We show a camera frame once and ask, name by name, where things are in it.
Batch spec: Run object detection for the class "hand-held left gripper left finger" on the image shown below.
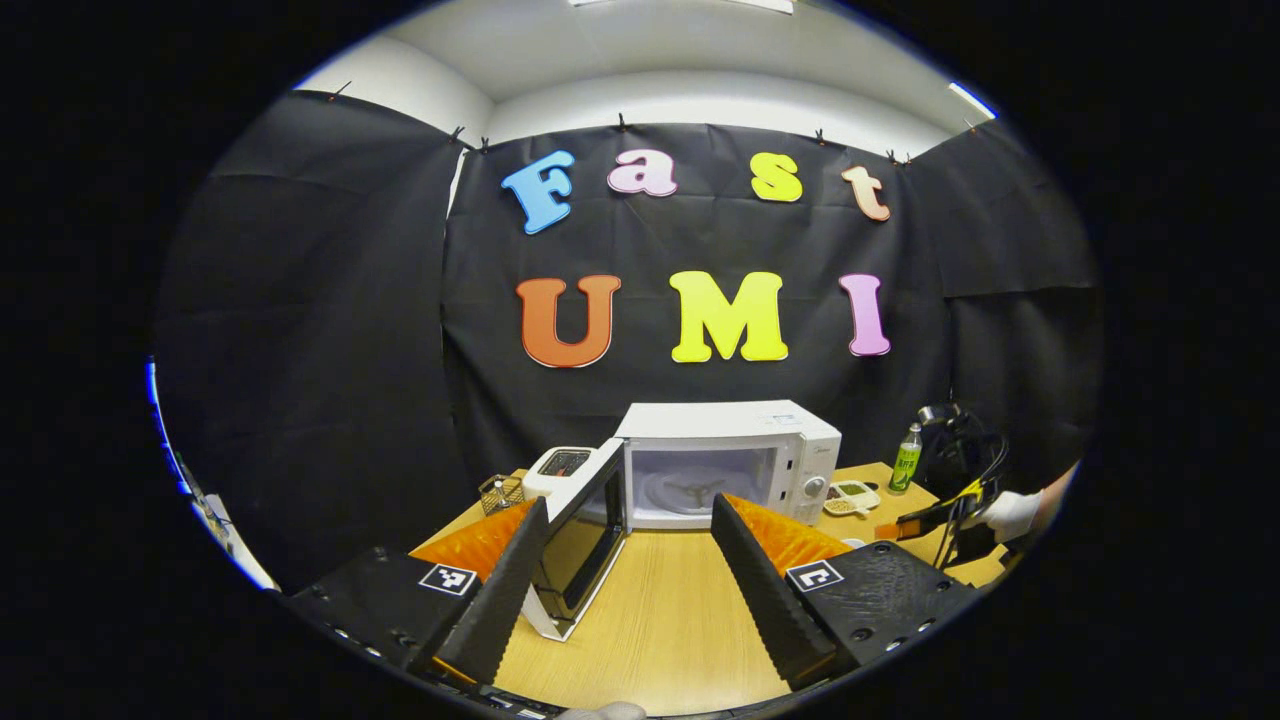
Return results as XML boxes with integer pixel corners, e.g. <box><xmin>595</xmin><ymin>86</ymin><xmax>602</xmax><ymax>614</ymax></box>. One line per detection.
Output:
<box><xmin>283</xmin><ymin>497</ymin><xmax>551</xmax><ymax>689</ymax></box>

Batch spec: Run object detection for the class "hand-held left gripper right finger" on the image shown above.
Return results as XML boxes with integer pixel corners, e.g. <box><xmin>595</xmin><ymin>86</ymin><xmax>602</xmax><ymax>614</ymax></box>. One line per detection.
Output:
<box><xmin>710</xmin><ymin>493</ymin><xmax>986</xmax><ymax>691</ymax></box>

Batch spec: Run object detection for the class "white microwave oven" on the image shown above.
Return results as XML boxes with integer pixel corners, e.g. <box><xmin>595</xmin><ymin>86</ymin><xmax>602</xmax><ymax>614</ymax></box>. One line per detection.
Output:
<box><xmin>520</xmin><ymin>400</ymin><xmax>844</xmax><ymax>643</ymax></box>

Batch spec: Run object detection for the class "green drink bottle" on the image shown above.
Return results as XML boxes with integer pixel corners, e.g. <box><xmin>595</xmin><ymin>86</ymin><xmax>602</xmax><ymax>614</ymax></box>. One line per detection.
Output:
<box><xmin>888</xmin><ymin>422</ymin><xmax>925</xmax><ymax>496</ymax></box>

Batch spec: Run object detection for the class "white divided bean dish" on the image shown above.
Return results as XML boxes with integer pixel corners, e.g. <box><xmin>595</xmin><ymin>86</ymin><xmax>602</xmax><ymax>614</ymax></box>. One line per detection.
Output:
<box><xmin>822</xmin><ymin>479</ymin><xmax>883</xmax><ymax>518</ymax></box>

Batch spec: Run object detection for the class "white toaster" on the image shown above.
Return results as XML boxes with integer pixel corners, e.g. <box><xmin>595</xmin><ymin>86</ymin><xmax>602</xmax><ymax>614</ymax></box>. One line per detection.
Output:
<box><xmin>522</xmin><ymin>446</ymin><xmax>601</xmax><ymax>498</ymax></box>

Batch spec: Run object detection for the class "white side table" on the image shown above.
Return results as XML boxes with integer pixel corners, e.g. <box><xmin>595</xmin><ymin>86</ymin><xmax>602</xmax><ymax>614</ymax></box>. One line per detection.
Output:
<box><xmin>195</xmin><ymin>492</ymin><xmax>279</xmax><ymax>591</ymax></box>

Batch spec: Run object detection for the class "black backdrop cloth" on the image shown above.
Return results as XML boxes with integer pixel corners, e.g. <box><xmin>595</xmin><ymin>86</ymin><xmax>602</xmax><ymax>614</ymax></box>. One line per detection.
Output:
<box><xmin>155</xmin><ymin>88</ymin><xmax>1106</xmax><ymax>596</ymax></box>

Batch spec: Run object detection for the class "ceiling light panel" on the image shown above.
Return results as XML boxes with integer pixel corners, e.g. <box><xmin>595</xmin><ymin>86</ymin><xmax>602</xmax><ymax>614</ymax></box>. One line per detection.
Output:
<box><xmin>568</xmin><ymin>0</ymin><xmax>796</xmax><ymax>14</ymax></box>

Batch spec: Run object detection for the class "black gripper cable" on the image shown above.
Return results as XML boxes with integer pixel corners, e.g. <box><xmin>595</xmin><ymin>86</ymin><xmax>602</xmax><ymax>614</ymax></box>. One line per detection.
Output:
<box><xmin>938</xmin><ymin>432</ymin><xmax>1009</xmax><ymax>571</ymax></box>

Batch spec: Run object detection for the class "small wire basket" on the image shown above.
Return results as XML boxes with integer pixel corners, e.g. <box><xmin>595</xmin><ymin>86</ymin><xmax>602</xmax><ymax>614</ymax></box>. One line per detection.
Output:
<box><xmin>478</xmin><ymin>474</ymin><xmax>528</xmax><ymax>517</ymax></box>

